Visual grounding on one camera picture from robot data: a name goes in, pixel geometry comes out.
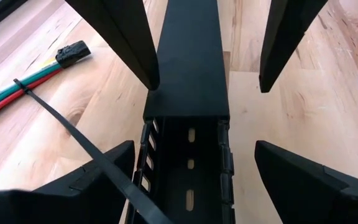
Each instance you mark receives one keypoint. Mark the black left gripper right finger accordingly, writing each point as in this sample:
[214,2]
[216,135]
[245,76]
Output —
[315,199]

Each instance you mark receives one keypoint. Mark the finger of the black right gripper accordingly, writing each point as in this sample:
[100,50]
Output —
[287,34]
[126,37]

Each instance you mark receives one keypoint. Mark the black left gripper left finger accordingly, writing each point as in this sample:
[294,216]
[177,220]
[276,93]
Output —
[57,205]

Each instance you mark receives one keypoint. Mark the black duct cover strip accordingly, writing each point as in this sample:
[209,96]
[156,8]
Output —
[191,62]

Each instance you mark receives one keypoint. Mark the black zip tie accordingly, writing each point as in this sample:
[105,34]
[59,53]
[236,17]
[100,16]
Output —
[82,140]

